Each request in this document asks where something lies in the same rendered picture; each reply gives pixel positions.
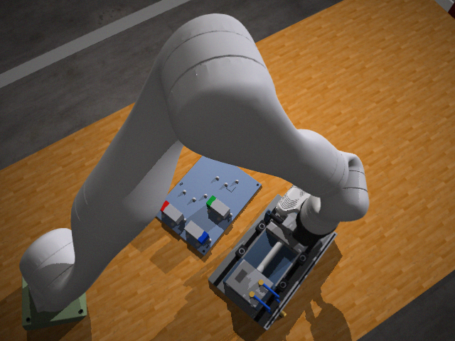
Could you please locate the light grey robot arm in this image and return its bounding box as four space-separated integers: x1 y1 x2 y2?
19 13 369 313

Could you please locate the grey metal blank with green end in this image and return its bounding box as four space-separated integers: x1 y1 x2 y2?
206 195 230 219

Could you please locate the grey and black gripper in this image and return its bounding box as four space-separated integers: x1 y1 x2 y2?
275 185 339 247

